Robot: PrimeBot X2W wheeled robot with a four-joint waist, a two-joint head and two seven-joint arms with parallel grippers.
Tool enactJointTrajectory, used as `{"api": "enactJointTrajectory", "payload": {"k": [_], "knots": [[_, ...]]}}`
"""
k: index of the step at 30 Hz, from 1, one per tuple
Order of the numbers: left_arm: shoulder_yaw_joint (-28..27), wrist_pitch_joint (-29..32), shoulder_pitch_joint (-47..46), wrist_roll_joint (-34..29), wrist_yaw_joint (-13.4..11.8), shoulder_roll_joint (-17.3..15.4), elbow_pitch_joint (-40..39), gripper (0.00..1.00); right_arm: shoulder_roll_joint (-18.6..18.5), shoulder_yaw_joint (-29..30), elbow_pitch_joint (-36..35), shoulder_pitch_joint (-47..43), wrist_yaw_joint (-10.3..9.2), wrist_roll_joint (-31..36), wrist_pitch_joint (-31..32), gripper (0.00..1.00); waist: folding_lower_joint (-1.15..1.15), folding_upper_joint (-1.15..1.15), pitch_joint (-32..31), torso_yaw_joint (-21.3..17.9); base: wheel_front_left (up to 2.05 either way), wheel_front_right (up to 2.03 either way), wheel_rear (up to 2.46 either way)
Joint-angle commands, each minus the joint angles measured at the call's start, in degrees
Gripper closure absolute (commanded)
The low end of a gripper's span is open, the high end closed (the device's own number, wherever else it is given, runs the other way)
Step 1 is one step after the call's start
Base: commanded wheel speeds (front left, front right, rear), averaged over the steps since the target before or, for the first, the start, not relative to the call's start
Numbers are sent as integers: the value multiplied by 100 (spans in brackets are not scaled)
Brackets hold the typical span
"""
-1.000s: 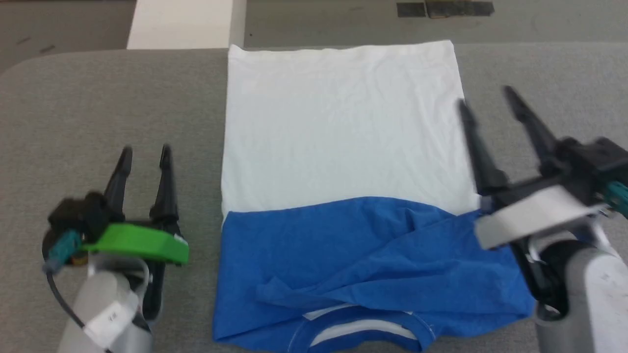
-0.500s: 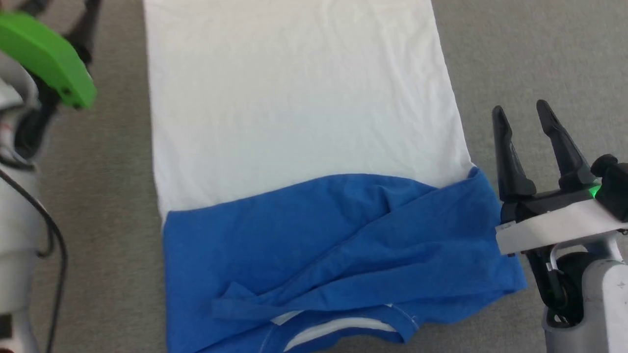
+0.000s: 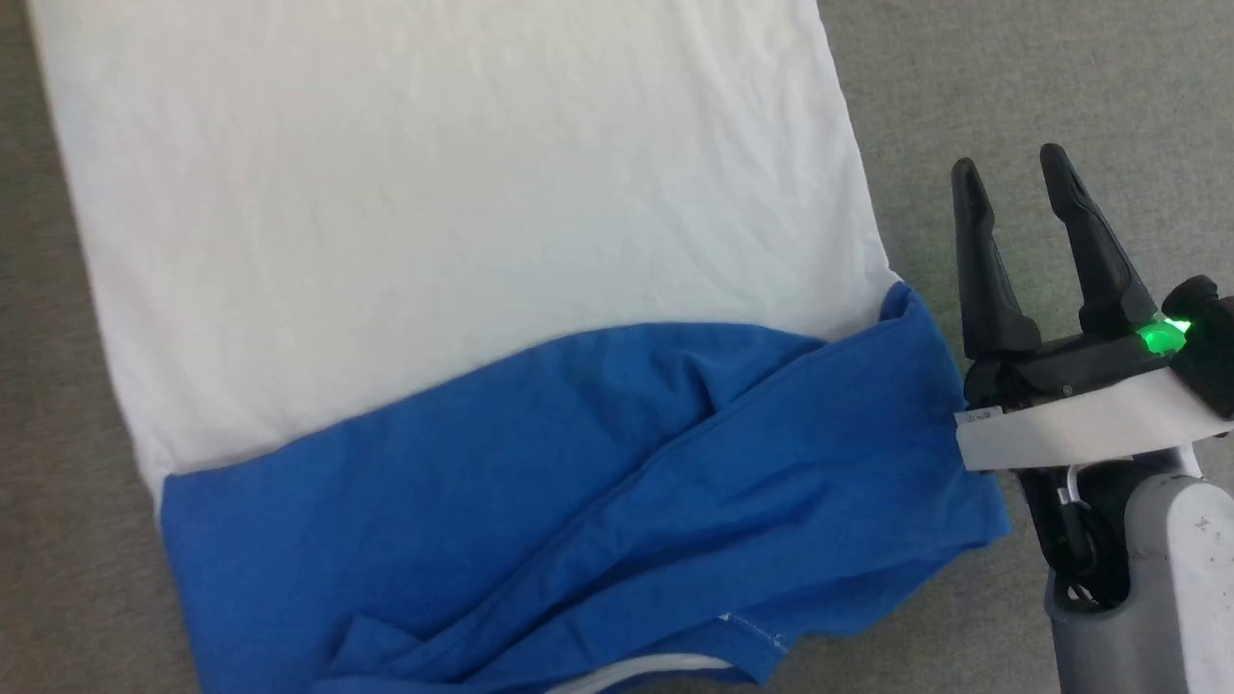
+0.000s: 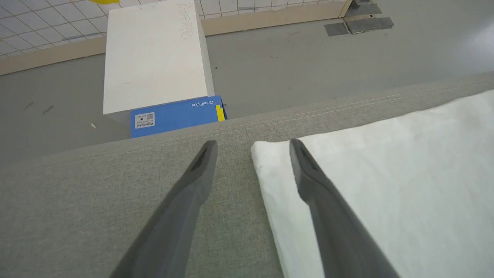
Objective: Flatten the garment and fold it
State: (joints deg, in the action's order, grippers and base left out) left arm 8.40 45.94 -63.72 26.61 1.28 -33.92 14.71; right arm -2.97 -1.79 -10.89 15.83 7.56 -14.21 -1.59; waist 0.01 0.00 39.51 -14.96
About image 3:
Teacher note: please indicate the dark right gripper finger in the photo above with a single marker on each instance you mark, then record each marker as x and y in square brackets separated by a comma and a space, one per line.
[988, 280]
[1099, 251]

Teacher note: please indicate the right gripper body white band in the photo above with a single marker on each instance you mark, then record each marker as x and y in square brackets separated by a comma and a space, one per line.
[1070, 414]

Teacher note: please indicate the blue and white t-shirt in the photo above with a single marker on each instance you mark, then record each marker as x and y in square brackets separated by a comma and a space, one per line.
[463, 289]

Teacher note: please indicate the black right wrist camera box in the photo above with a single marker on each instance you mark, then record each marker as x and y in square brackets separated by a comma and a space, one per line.
[1205, 337]

